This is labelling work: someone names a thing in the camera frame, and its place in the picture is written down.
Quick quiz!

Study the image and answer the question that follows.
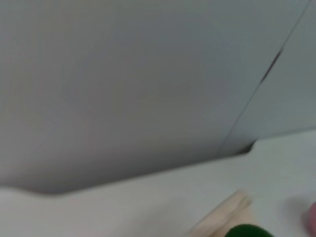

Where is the pink toy peach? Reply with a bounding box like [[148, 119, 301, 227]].
[[301, 200, 316, 234]]

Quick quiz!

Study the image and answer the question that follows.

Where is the cream handbag with green handle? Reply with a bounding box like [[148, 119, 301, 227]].
[[189, 189, 272, 237]]

